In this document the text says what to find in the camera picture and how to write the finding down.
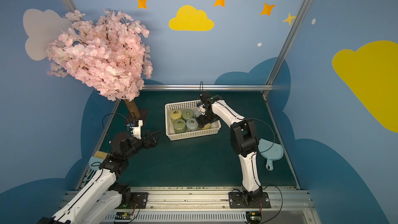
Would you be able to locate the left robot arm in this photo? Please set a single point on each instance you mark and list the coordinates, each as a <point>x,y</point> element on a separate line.
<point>102,194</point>

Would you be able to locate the yellow canister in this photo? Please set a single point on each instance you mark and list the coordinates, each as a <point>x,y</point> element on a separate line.
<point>206,126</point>

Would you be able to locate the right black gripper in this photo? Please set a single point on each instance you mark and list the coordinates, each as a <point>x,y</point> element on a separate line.
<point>202,119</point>

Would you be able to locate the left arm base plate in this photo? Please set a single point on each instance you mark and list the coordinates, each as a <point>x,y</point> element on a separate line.
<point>137,200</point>

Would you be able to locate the pink cherry blossom tree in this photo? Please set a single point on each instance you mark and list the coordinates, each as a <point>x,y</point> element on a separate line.
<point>108,55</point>

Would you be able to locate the left controller board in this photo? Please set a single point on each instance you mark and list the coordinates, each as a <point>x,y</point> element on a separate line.
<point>124,216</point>

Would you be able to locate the right controller board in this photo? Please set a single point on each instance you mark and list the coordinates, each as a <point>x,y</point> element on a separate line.
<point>253,218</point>

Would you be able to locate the aluminium front rail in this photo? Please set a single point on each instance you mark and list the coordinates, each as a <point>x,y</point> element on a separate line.
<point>196,204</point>

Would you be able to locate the green canister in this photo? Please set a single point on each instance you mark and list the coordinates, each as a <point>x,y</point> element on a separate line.
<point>188,114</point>
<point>179,126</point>

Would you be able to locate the controller board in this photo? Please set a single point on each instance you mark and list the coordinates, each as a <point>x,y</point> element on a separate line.
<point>124,216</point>
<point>253,218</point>

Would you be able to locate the dark metal tree base plate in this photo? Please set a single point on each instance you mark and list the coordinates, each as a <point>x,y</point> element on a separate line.
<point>143,115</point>

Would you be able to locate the light blue dustpan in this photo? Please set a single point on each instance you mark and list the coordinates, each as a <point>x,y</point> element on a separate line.
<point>271,152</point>

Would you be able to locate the light blue canister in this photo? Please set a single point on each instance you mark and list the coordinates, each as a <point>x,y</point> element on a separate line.
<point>197,113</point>

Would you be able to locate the yellow-green canister back left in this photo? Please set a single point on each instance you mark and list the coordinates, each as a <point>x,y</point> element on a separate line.
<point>175,115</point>

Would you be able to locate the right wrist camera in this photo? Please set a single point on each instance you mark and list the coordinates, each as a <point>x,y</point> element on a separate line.
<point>202,108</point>

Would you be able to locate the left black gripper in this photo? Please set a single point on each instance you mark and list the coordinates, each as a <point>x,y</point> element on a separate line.
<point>146,140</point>

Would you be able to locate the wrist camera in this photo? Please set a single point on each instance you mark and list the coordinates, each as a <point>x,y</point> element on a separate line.
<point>135,128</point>
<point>202,108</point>

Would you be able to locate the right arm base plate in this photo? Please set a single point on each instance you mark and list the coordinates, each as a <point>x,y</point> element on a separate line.
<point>237,200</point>

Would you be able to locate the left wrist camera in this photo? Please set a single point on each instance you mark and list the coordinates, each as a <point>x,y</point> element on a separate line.
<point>135,128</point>

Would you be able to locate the aluminium back frame bar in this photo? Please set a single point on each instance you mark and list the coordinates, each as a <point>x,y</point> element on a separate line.
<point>208,87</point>

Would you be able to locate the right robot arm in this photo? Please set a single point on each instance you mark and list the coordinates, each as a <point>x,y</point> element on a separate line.
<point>244,141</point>

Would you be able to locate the white perforated plastic basket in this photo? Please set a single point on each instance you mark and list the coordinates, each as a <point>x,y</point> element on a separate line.
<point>169,129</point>

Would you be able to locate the light blue hand brush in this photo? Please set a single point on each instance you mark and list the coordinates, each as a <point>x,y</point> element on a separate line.
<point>97,159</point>

